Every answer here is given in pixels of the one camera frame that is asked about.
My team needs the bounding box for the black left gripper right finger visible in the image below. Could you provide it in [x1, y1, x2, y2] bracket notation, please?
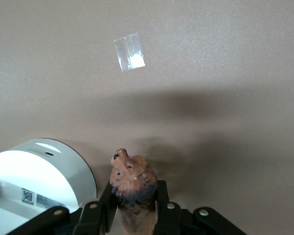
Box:
[152, 180, 182, 235]

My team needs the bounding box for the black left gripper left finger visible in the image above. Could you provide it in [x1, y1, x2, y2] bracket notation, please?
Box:
[73, 181, 119, 235]

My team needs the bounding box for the brown lion statue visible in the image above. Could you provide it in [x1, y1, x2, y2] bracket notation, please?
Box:
[109, 148, 160, 235]

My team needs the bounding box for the white round stand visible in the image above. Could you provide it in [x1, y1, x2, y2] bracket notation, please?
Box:
[0, 138, 98, 235]

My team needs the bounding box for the brown table cover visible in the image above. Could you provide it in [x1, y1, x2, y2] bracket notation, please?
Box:
[0, 0, 294, 235]

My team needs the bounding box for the clear tape patch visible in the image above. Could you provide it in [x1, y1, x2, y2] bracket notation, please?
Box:
[114, 32, 147, 72]

